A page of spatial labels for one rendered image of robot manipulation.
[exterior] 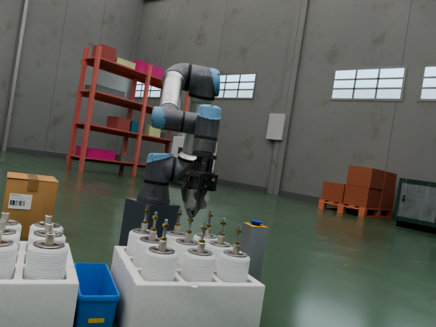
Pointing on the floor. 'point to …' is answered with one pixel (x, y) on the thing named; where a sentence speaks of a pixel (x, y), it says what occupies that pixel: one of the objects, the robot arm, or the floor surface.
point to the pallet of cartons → (361, 193)
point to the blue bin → (95, 296)
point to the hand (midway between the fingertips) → (190, 213)
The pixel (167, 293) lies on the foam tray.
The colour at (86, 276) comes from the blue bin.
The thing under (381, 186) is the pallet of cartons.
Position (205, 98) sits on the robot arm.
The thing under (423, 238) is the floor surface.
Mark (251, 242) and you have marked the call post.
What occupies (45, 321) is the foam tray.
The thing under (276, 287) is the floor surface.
